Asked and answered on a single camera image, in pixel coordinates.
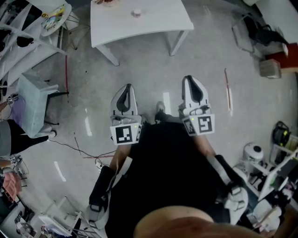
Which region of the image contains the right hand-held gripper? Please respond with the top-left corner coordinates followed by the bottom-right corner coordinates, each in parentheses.
top-left (178, 75), bottom-right (216, 137)

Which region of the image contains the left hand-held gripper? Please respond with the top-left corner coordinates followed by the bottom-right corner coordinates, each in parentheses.
top-left (109, 83), bottom-right (143, 146)

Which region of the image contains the person's left forearm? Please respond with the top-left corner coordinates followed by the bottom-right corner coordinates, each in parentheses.
top-left (89, 143), bottom-right (131, 210)

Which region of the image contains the person's right forearm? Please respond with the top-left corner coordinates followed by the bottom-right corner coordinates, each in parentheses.
top-left (196, 134), bottom-right (247, 196)

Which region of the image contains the red and white stick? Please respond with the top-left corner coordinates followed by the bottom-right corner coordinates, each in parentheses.
top-left (223, 68), bottom-right (233, 111)

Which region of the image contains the red floor tape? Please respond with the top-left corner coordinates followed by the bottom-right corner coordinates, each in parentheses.
top-left (64, 55), bottom-right (70, 103)

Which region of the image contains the person's black clothing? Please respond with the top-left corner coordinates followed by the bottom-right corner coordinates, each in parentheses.
top-left (102, 115), bottom-right (233, 224)

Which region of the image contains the grey box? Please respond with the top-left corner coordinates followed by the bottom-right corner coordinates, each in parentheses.
top-left (258, 58), bottom-right (282, 79)

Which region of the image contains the white round appliance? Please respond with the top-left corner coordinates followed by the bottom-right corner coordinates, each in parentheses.
top-left (242, 143), bottom-right (265, 165)

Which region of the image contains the pale blue cabinet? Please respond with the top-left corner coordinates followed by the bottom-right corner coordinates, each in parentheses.
top-left (16, 73), bottom-right (59, 138)

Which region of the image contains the black and yellow tool bag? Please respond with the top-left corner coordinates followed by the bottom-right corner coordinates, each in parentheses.
top-left (272, 120), bottom-right (291, 147)

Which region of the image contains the red cabinet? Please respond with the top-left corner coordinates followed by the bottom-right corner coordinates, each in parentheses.
top-left (265, 43), bottom-right (298, 69)

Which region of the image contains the round white side table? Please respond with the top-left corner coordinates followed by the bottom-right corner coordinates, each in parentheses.
top-left (40, 2), bottom-right (72, 37)

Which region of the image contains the purple cloth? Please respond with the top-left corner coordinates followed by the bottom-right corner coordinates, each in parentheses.
top-left (11, 96), bottom-right (30, 127)

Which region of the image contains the white shelf unit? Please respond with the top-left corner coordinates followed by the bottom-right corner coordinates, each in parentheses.
top-left (232, 141), bottom-right (298, 203)

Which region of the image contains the colourful printed sheet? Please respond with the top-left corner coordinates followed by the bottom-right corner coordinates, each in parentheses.
top-left (43, 6), bottom-right (66, 28)

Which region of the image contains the white rack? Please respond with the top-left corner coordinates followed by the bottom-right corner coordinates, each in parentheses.
top-left (38, 196), bottom-right (82, 238)

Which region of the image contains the pink cloth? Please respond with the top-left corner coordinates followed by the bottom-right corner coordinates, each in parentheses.
top-left (2, 173), bottom-right (23, 198)

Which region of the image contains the black floor cable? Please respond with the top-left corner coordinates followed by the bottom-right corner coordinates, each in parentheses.
top-left (46, 138), bottom-right (117, 161)

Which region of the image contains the metal frame chair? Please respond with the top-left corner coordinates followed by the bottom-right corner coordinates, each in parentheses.
top-left (231, 13), bottom-right (257, 55)

